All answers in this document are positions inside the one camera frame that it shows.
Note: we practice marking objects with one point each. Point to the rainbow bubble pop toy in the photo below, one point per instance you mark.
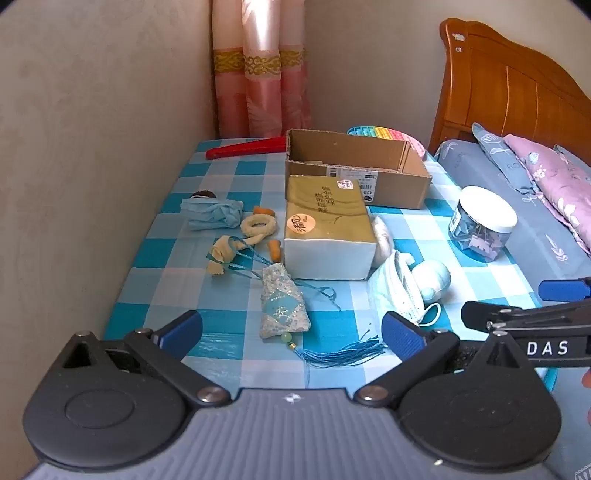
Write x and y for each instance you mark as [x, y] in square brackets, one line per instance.
[392, 136]

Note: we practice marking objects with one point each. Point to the dark brown round object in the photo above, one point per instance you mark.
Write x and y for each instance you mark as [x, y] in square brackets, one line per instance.
[203, 194]

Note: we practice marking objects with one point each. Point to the wooden bed headboard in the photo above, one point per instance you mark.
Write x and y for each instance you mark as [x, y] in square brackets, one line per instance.
[508, 92]

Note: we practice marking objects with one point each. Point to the light blue soft ball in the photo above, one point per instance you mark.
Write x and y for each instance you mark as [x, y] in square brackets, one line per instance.
[431, 277]

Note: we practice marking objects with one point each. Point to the clear jar with white lid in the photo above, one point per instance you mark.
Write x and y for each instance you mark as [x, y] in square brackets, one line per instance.
[480, 226]

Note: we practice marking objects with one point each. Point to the red folding fan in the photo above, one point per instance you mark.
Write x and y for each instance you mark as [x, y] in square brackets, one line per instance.
[244, 148]

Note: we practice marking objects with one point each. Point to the blue floral pillow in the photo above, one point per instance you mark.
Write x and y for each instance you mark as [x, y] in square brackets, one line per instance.
[503, 161]

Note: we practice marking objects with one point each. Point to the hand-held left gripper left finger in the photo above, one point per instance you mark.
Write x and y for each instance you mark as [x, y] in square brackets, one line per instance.
[182, 330]

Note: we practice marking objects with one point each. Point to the cream scrunchie with tail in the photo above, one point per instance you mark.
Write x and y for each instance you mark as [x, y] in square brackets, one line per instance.
[221, 251]

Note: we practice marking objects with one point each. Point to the pale blue face mask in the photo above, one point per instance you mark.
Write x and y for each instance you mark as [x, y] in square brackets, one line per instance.
[392, 288]

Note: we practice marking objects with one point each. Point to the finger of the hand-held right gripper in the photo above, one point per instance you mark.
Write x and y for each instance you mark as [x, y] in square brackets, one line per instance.
[561, 289]
[480, 316]

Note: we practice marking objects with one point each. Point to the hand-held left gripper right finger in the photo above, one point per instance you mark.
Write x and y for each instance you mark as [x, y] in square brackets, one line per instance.
[401, 334]

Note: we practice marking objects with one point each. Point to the blue bed mattress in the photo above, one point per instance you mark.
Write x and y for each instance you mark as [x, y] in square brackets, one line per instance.
[531, 249]

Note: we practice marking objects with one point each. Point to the blue checked tablecloth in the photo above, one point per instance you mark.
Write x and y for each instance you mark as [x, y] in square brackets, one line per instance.
[194, 286]

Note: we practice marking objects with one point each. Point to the person's right hand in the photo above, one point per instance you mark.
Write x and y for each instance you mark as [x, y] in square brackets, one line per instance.
[587, 379]

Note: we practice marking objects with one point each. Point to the gold tissue pack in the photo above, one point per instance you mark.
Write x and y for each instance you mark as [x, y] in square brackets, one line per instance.
[323, 221]

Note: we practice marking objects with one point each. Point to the pink floral pillow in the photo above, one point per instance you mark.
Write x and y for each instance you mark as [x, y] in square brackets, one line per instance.
[554, 175]

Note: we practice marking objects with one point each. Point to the pink and cream curtain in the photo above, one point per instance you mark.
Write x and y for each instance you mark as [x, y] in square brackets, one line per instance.
[258, 69]

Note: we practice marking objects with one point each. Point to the orange earplug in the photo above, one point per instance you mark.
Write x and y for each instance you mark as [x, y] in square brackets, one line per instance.
[264, 211]
[275, 249]

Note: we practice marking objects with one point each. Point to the blue sachet with tassel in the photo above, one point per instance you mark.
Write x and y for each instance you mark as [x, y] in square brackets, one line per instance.
[279, 304]

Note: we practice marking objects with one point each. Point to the cardboard box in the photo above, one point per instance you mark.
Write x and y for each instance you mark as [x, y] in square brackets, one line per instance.
[392, 182]

